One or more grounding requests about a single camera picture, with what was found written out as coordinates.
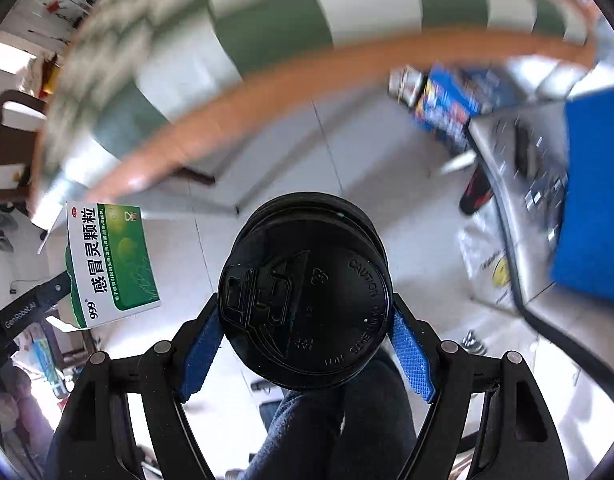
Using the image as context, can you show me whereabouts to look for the green white medicine box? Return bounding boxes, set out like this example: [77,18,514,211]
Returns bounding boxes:
[64,201,162,330]

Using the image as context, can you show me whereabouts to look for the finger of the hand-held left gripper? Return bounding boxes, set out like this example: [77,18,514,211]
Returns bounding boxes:
[34,270,73,311]

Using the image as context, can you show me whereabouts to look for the blue bin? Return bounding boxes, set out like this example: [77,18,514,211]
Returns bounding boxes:
[551,85,614,306]

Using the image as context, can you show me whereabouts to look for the metal ring set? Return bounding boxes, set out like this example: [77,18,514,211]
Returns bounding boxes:
[512,120,570,241]

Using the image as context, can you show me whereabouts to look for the black plastic cup lid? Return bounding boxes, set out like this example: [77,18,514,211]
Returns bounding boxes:
[218,192,395,390]

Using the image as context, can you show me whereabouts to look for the dark wooden chair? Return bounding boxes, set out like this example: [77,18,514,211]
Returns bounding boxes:
[0,90,48,203]

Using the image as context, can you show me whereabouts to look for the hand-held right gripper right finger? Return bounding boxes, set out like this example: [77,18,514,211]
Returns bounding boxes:
[389,305,570,480]

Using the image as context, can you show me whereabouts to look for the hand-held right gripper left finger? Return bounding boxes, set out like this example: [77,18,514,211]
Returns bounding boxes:
[47,305,223,480]

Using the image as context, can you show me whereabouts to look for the blue printed box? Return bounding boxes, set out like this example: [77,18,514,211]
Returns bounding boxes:
[414,65,512,153]

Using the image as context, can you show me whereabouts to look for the white plastic bag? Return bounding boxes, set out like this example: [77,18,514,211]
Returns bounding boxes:
[462,215,522,311]

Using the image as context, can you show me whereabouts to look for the green checkered table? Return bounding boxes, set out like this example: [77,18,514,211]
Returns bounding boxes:
[30,0,600,221]

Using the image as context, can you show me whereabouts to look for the person's dark trousers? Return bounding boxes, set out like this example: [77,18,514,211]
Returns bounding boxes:
[259,350,418,480]

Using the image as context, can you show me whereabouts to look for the black red shoe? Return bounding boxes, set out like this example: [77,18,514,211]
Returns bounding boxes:
[459,165,492,216]

